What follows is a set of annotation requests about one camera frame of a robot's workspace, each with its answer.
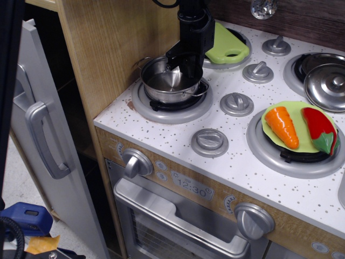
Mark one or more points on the small stainless steel pot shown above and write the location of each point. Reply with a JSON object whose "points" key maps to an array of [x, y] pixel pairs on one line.
{"points": [[169, 86]]}

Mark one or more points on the light green plastic plate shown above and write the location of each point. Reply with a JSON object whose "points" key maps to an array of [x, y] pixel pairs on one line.
{"points": [[294, 110]]}

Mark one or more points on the red toy chili pepper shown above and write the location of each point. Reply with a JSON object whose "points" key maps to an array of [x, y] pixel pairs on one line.
{"points": [[321, 131]]}

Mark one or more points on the grey stove knob back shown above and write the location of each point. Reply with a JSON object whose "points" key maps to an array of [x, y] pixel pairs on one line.
{"points": [[276, 47]]}

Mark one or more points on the grey fridge door handle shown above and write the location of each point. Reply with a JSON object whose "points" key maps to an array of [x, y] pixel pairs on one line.
{"points": [[34, 120]]}

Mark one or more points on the grey stove knob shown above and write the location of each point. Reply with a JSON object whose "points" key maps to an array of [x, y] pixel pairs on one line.
{"points": [[209, 143], [258, 73], [236, 104], [276, 47]]}

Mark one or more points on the blue plastic device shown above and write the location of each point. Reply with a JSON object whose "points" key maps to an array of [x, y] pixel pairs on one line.
{"points": [[34, 220]]}

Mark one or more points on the black burner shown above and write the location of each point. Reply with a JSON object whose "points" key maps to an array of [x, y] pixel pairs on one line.
{"points": [[179, 105], [292, 156]]}

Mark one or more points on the green plastic cutting board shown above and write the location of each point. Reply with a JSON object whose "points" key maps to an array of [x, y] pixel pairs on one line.
{"points": [[227, 48]]}

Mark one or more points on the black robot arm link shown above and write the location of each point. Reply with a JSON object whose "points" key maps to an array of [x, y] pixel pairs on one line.
{"points": [[12, 13]]}

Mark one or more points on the orange toy carrot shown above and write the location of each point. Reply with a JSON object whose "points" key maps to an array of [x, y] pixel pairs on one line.
{"points": [[282, 125]]}

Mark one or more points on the grey stove knob lower middle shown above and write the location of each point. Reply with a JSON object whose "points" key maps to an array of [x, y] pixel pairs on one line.
{"points": [[236, 104]]}

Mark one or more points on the silver oven door handle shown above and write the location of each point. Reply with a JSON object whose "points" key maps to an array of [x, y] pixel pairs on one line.
{"points": [[182, 222]]}

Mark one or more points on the front left black burner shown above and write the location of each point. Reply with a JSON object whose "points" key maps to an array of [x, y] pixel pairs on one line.
{"points": [[179, 105]]}

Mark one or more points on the silver oven dial left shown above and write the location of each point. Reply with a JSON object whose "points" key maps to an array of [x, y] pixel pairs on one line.
{"points": [[136, 163]]}

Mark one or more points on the oven clock display panel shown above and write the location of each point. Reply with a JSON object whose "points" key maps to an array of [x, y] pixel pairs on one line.
{"points": [[192, 185]]}

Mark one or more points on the grey stove knob front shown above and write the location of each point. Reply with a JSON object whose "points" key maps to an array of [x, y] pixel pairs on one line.
{"points": [[209, 143]]}

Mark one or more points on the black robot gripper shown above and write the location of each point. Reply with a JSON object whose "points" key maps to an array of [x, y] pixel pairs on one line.
{"points": [[197, 32]]}

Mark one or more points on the silver oven dial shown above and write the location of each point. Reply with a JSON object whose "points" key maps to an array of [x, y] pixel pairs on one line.
{"points": [[253, 221], [136, 163]]}

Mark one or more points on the front right black burner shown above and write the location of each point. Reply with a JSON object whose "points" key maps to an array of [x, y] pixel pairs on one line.
{"points": [[292, 156]]}

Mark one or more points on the steel pot on back burner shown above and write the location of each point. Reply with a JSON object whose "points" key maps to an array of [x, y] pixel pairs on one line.
{"points": [[311, 61]]}

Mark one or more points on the silver oven dial right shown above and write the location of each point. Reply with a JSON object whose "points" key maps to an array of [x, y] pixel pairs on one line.
{"points": [[253, 221]]}

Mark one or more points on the grey fridge door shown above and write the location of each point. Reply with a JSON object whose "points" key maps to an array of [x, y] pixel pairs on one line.
{"points": [[68, 197]]}

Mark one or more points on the clear crystal faucet knob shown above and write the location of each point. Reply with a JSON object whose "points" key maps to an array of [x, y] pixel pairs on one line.
{"points": [[263, 9]]}

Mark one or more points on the stainless steel pot lid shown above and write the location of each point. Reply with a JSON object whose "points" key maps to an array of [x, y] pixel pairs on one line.
{"points": [[324, 87]]}

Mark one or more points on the grey stove knob upper middle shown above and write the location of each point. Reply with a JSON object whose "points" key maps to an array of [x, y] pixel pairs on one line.
{"points": [[258, 73]]}

